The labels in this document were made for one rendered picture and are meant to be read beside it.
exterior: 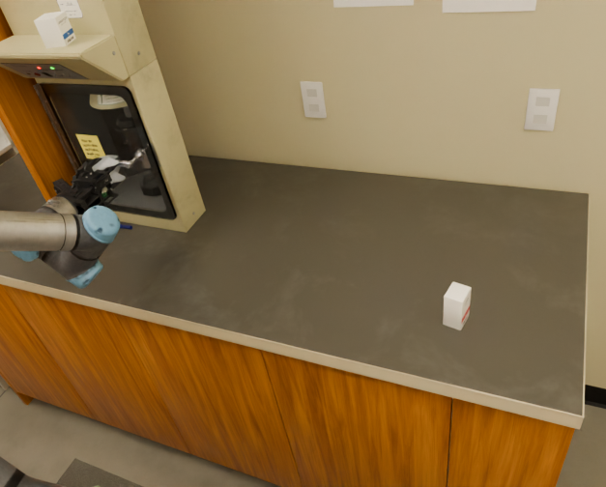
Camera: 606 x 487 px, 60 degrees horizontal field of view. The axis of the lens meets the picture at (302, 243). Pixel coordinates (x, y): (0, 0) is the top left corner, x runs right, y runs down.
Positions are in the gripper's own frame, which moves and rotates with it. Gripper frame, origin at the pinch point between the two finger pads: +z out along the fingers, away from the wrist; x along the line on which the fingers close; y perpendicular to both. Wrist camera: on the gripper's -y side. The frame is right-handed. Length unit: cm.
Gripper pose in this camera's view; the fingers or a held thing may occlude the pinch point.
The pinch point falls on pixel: (113, 161)
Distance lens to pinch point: 147.4
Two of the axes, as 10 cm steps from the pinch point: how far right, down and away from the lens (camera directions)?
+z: 3.8, -6.3, 6.8
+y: 9.1, 1.4, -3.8
